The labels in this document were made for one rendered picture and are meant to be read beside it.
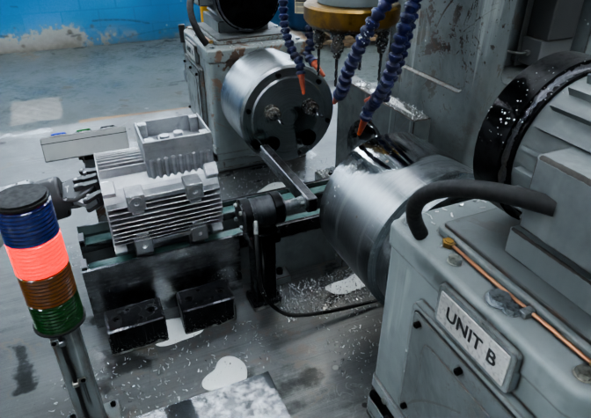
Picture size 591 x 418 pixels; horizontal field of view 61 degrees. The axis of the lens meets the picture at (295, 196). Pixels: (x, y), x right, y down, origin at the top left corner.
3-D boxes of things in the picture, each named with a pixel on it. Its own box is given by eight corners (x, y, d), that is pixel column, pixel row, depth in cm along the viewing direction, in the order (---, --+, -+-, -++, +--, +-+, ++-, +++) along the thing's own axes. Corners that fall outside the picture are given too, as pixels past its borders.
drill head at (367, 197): (404, 216, 108) (419, 105, 95) (560, 352, 75) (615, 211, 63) (297, 243, 99) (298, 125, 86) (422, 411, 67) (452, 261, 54)
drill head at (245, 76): (285, 112, 160) (284, 31, 147) (339, 158, 131) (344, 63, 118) (208, 123, 151) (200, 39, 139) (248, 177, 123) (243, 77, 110)
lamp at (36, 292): (76, 273, 66) (68, 245, 64) (78, 302, 62) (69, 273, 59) (25, 285, 64) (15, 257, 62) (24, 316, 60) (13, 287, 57)
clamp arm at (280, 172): (320, 210, 94) (271, 155, 114) (320, 196, 92) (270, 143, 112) (302, 214, 92) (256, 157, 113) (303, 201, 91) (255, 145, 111)
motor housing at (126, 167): (202, 201, 112) (193, 121, 102) (228, 248, 97) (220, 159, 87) (108, 221, 105) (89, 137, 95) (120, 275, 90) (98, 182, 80)
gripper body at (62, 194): (32, 196, 82) (91, 179, 85) (33, 173, 89) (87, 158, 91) (50, 232, 86) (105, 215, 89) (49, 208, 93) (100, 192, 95)
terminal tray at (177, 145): (200, 146, 101) (197, 112, 97) (215, 168, 92) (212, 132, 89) (139, 157, 97) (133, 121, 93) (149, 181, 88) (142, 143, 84)
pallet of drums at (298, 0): (368, 29, 664) (373, -33, 626) (397, 44, 598) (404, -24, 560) (281, 35, 633) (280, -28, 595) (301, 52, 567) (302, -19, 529)
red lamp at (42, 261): (68, 245, 64) (59, 216, 62) (69, 273, 59) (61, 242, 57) (15, 257, 62) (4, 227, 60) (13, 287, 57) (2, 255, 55)
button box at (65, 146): (128, 148, 116) (123, 125, 115) (130, 148, 109) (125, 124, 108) (47, 161, 110) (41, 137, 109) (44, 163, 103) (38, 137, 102)
